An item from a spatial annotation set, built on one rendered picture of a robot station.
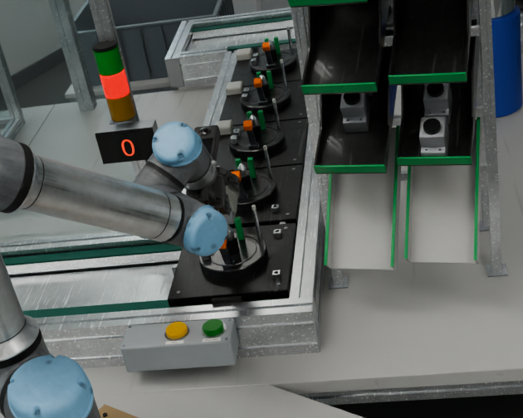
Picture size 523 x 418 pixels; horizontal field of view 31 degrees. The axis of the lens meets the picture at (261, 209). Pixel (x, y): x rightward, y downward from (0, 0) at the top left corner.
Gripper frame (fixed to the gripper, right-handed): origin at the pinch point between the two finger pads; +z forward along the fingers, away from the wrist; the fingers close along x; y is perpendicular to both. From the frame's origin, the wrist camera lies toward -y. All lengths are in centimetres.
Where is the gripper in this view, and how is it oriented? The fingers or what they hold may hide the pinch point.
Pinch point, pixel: (220, 194)
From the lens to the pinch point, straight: 188.1
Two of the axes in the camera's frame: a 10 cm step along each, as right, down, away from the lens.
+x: 9.8, -0.9, -1.6
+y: 0.4, 9.5, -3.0
